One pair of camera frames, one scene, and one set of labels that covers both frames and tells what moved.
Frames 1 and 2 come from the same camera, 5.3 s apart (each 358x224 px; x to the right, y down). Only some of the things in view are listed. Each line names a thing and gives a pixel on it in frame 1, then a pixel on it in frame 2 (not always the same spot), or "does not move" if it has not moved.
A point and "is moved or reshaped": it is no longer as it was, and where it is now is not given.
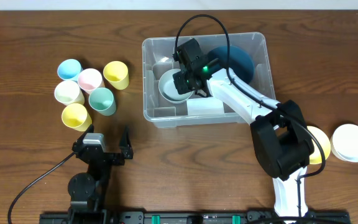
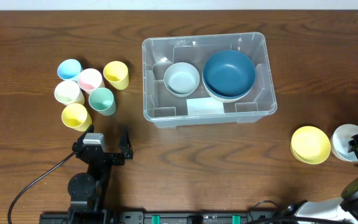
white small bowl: [350, 143] does not move
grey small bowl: [168, 89] is moved or reshaped
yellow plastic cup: [116, 73] does not move
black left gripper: [110, 156] does not move
